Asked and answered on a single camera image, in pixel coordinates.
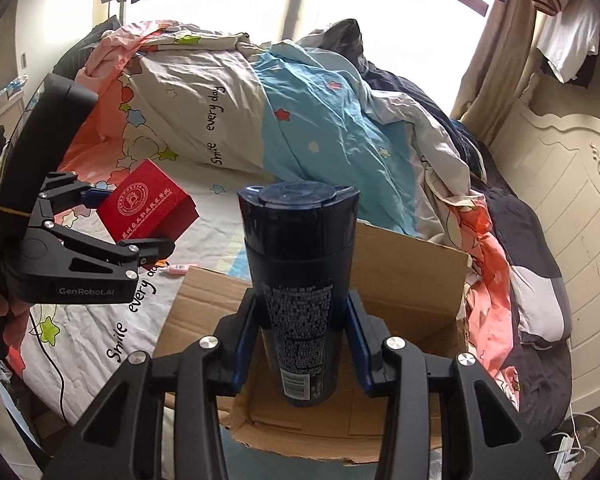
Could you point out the dark blue shampoo bottle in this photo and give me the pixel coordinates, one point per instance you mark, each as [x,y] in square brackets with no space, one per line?
[300,260]

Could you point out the cream carved headboard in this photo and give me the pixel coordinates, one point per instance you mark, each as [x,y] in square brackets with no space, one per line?
[570,185]

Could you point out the beige curtain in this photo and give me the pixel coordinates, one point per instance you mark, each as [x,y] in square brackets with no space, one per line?
[505,35]

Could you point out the star printed bed sheet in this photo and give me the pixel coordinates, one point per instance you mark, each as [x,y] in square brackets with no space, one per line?
[80,325]

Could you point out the star printed quilt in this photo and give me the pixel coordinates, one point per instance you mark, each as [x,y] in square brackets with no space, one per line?
[330,125]

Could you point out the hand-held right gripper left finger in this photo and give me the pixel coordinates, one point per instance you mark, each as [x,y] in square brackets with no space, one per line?
[241,360]

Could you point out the brown cardboard box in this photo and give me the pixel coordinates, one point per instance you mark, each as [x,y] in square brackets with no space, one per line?
[405,280]

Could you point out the white grey pillow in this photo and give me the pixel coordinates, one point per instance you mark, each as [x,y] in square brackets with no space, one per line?
[535,305]

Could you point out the pink tube with white cap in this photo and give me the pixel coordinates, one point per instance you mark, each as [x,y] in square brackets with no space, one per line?
[176,269]

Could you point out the white power strip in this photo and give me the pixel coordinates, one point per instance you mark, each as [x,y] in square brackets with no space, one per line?
[565,447]

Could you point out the dark navy blanket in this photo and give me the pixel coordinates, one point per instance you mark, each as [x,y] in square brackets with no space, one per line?
[520,235]

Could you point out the red gift box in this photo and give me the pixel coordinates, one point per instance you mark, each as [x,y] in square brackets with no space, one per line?
[140,200]

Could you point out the white hanging garment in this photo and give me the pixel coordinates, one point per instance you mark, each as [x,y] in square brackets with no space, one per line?
[570,40]

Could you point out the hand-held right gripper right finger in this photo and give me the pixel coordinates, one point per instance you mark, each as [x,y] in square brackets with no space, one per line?
[361,360]

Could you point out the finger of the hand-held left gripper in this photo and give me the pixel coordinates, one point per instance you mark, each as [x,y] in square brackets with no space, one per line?
[145,252]
[100,196]

